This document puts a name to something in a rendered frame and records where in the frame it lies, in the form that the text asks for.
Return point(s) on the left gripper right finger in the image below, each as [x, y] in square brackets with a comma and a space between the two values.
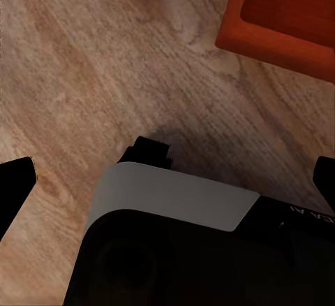
[324, 179]

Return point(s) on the storage box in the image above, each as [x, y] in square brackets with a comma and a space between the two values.
[298, 35]

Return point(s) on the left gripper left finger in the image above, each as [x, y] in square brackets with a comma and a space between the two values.
[17, 179]

